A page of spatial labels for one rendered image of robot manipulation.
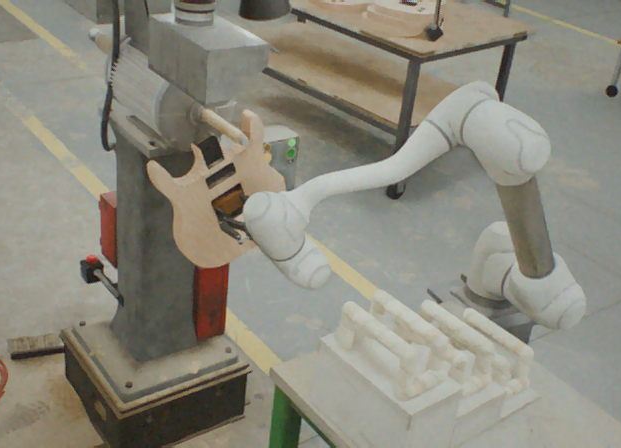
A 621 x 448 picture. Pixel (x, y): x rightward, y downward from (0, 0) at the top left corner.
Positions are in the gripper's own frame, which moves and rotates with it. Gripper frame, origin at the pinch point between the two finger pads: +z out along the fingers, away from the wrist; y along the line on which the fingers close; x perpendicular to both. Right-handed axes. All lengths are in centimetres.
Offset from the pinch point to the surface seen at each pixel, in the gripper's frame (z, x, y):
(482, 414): -91, -8, 2
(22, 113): 326, -113, 8
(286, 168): 17.8, -14.4, 27.9
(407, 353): -88, 20, -10
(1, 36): 480, -126, 44
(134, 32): 45, 36, 7
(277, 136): 20.4, -4.0, 29.4
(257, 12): 0, 47, 24
